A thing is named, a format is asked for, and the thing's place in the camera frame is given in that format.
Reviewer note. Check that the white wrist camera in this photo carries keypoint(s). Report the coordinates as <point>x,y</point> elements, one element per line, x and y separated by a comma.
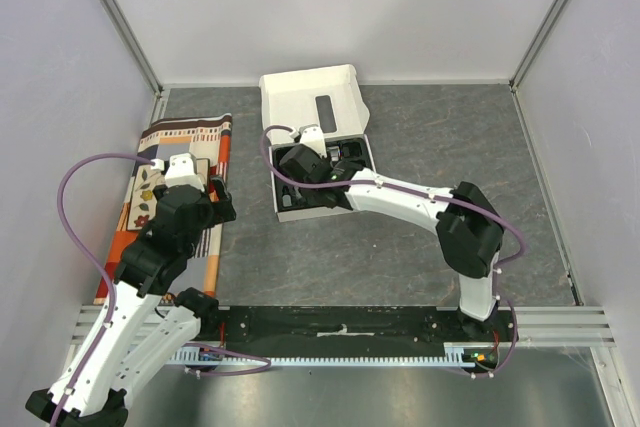
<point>183,169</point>
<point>312,137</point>

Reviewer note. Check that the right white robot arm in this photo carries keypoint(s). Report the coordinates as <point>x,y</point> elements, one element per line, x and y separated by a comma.
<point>461,218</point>

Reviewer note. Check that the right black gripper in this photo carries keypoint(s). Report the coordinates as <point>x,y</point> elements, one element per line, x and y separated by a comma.
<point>298,167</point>

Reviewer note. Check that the black silver hair clipper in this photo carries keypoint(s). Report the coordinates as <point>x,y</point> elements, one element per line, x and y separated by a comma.
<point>334,153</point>

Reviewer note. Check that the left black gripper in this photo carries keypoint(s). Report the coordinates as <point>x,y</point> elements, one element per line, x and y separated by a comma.
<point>223,208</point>

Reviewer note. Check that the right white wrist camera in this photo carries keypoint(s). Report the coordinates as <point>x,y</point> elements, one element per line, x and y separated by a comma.
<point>312,137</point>

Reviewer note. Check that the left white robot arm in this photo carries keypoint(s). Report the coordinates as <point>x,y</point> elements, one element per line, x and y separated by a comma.
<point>99,386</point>

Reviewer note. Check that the small clear oil bottle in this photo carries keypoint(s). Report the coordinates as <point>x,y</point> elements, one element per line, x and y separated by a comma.
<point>286,198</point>

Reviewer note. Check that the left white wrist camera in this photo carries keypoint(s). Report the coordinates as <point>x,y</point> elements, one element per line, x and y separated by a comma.
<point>183,169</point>

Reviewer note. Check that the white clipper kit box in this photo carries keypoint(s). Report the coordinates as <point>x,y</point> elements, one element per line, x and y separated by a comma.
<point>327,96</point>

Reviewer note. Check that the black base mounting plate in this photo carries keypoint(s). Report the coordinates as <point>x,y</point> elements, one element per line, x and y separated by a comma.
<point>350,332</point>

